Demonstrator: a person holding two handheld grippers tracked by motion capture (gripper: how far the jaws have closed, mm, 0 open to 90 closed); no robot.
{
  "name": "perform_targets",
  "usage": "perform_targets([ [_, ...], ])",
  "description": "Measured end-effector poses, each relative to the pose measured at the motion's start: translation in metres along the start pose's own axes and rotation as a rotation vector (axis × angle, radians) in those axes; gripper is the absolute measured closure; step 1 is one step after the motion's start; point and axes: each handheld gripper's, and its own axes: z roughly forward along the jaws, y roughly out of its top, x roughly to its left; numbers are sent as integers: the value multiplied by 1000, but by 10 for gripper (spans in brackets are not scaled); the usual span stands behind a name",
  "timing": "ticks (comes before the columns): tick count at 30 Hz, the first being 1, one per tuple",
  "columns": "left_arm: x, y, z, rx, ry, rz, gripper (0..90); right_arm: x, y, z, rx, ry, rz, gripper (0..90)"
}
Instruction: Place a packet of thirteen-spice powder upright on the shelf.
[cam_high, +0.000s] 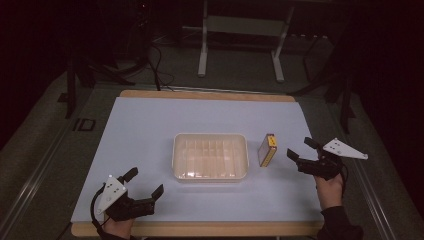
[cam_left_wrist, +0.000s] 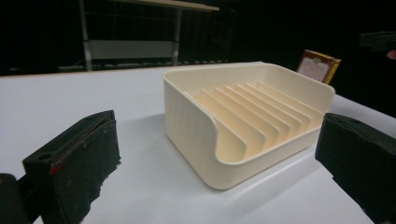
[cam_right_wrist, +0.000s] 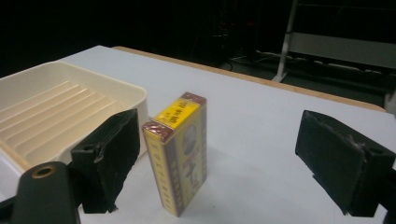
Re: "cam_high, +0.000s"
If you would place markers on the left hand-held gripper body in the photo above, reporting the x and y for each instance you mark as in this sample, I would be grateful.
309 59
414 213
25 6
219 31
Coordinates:
115 195

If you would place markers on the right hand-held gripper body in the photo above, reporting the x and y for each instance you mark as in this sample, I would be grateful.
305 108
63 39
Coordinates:
321 166

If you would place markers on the yellow small box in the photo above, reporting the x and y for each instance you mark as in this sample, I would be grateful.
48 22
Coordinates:
266 151

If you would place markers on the white plastic tray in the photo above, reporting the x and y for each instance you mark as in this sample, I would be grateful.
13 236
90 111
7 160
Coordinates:
210 158

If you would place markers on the person's right hand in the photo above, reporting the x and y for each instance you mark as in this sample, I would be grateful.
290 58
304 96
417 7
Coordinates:
330 193

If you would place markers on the person's left hand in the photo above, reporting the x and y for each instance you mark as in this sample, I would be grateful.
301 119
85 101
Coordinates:
118 228

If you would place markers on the light blue table mat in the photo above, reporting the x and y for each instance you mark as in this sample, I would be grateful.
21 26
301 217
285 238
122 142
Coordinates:
150 133

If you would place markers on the black tripod stand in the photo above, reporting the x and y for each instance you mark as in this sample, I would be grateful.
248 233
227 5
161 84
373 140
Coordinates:
81 71

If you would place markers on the white metal stand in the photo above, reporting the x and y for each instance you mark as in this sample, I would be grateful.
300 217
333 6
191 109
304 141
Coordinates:
245 26

